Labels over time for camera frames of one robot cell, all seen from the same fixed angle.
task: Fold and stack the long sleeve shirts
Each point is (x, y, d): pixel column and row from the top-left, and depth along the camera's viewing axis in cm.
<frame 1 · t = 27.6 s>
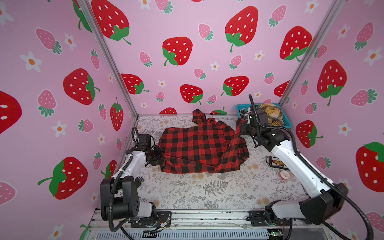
left hand: (164, 153, 89), fingers closed
right hand: (244, 122, 78), fingers closed
red black plaid shirt: (206, 145, 104), on the table
yellow plaid shirt: (275, 115, 109), point 11 cm above the table

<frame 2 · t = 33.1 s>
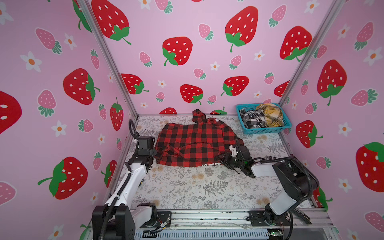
left hand: (147, 147, 84), fingers open
right hand: (217, 158, 91), fingers open
black white plaid shirt: (253, 119, 108), point 10 cm above the table
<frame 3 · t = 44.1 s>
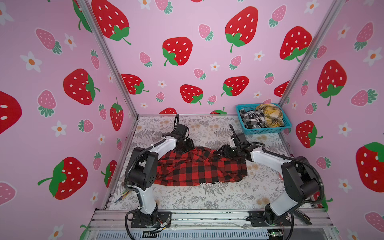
left hand: (193, 147, 95), fingers open
right hand: (220, 152, 91), fingers open
red black plaid shirt: (198, 166, 90), point 5 cm above the table
the other named things where they were.

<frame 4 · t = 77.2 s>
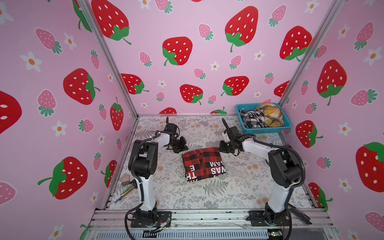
left hand: (189, 146, 99), fingers closed
right hand: (217, 148, 96), fingers closed
red black plaid shirt: (202, 163, 90), point 6 cm above the table
the other named things where they were.

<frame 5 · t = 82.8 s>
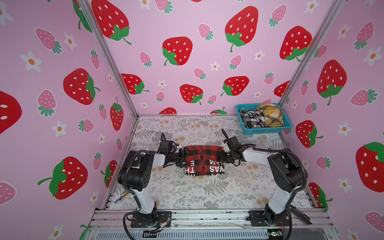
left hand: (193, 158, 92), fingers open
right hand: (217, 158, 95), fingers closed
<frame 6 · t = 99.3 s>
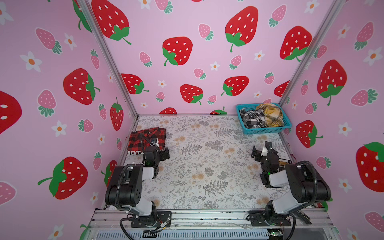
left hand: (160, 148, 95), fingers open
right hand: (263, 146, 91), fingers open
red black plaid shirt: (137, 141, 103), point 4 cm above the table
the other named things where they were.

